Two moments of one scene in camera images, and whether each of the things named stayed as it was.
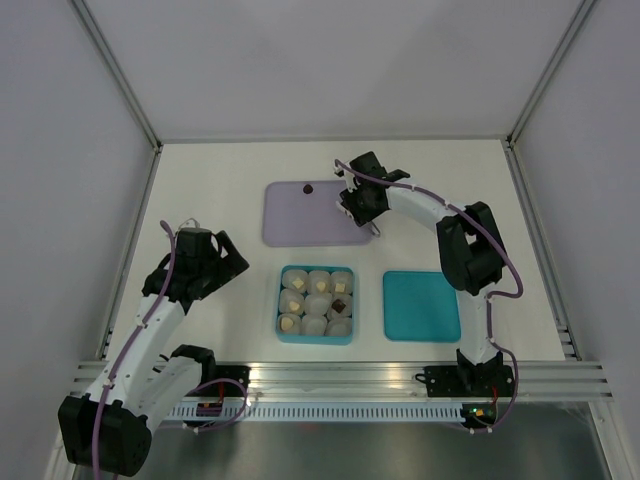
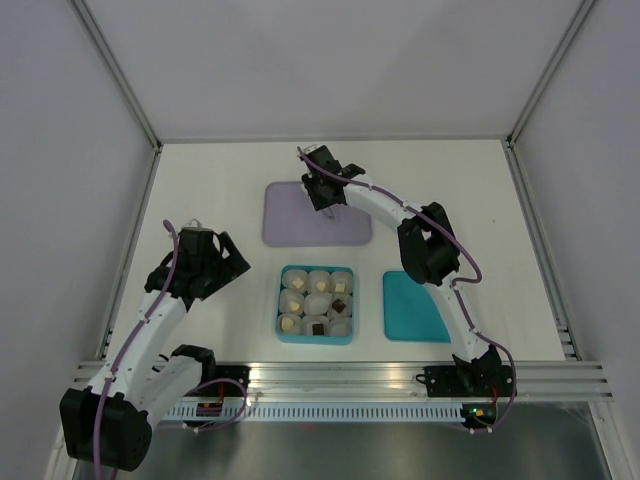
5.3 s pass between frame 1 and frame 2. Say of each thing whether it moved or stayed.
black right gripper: moved
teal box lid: stayed
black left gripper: stayed
